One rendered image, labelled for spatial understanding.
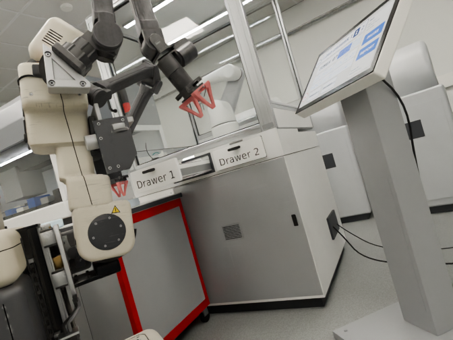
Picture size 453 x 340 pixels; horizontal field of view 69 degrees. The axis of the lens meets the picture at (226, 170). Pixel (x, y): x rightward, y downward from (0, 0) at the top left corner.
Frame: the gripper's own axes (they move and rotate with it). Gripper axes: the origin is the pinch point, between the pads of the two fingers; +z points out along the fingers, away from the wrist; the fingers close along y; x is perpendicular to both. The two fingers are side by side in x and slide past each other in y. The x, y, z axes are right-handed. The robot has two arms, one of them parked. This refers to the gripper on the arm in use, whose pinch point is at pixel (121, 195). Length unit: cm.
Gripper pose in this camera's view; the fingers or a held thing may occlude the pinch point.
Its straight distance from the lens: 175.3
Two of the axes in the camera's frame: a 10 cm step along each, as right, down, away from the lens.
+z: 2.7, 9.6, 0.0
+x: -4.4, 1.2, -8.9
